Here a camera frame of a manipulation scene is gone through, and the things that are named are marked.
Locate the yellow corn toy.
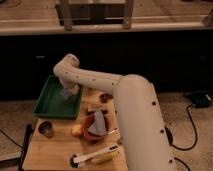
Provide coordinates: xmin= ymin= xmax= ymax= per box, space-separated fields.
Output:
xmin=91 ymin=151 xmax=119 ymax=165

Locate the black cable left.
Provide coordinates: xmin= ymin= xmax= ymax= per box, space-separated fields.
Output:
xmin=0 ymin=129 xmax=24 ymax=150

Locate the grey cloth in bowl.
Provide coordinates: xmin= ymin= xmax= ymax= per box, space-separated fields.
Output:
xmin=88 ymin=111 xmax=107 ymax=136

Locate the grey sponge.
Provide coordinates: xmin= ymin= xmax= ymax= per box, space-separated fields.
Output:
xmin=60 ymin=89 xmax=73 ymax=100

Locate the shiny copper bowl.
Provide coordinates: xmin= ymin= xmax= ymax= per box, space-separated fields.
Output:
xmin=165 ymin=127 xmax=173 ymax=146

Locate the black table side bracket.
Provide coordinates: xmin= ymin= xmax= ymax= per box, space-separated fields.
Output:
xmin=18 ymin=124 xmax=33 ymax=171

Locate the yellow orange toy fruit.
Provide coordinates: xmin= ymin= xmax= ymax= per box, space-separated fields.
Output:
xmin=71 ymin=124 xmax=83 ymax=137

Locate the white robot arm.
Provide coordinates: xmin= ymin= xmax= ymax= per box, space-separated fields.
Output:
xmin=53 ymin=54 xmax=177 ymax=171

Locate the brown grape bunch toy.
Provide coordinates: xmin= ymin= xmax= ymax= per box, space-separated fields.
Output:
xmin=99 ymin=94 xmax=113 ymax=103

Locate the wooden chair frame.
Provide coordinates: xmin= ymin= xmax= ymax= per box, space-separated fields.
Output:
xmin=55 ymin=0 xmax=134 ymax=31

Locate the black cable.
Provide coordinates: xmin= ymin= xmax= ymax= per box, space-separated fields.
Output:
xmin=169 ymin=104 xmax=199 ymax=151
xmin=0 ymin=129 xmax=24 ymax=150

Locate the green plastic tray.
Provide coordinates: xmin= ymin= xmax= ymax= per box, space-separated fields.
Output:
xmin=33 ymin=75 xmax=82 ymax=120

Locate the dark blue object on floor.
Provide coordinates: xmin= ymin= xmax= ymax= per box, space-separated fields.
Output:
xmin=185 ymin=91 xmax=212 ymax=108

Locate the red bowl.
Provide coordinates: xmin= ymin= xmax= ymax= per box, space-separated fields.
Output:
xmin=83 ymin=114 xmax=110 ymax=141

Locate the black cable right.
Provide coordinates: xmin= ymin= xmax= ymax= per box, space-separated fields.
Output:
xmin=169 ymin=104 xmax=199 ymax=151

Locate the small metal cup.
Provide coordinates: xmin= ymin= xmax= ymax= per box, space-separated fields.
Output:
xmin=38 ymin=121 xmax=54 ymax=138

